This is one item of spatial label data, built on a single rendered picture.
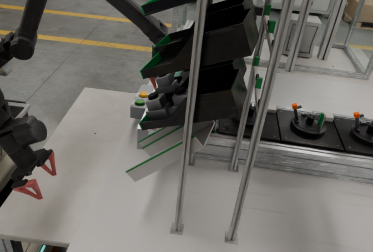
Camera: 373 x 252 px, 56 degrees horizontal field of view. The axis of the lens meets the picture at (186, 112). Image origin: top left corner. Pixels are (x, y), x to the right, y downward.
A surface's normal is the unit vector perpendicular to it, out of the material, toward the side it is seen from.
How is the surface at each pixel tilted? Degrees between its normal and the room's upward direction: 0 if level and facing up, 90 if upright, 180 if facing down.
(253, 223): 0
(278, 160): 90
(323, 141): 0
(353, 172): 90
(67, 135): 0
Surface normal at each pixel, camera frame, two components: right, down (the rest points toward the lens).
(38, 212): 0.09, -0.84
